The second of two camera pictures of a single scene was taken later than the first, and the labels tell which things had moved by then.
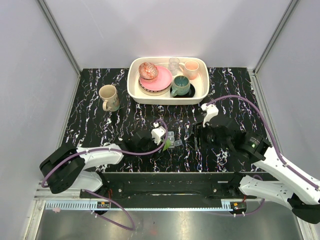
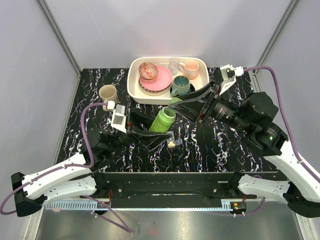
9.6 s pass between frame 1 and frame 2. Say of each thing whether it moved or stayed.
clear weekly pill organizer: stayed
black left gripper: moved
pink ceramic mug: stayed
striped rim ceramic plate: stayed
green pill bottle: moved
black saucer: stayed
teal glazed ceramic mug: stayed
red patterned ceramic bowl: stayed
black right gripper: moved
